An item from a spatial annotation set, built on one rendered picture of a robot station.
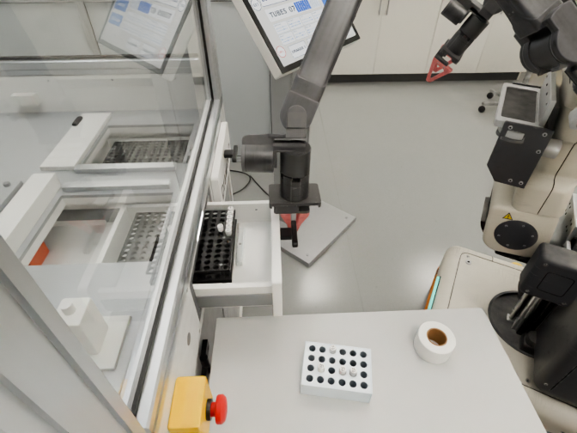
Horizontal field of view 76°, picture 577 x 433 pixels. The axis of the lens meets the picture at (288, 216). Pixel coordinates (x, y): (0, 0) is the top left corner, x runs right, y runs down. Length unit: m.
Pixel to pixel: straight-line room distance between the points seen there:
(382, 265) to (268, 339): 1.25
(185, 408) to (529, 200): 0.93
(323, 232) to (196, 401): 1.55
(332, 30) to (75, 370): 0.60
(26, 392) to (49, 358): 0.03
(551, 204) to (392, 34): 2.88
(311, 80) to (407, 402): 0.59
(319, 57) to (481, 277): 1.22
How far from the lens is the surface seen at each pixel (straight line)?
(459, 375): 0.82
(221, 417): 0.60
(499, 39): 4.20
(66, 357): 0.33
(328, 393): 0.72
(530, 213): 1.15
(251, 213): 0.88
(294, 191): 0.70
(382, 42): 3.79
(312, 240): 1.97
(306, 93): 0.67
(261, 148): 0.67
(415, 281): 1.94
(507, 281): 1.71
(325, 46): 0.69
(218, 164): 0.94
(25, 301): 0.28
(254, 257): 0.82
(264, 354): 0.77
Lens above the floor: 1.44
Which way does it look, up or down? 42 degrees down
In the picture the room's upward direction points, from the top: straight up
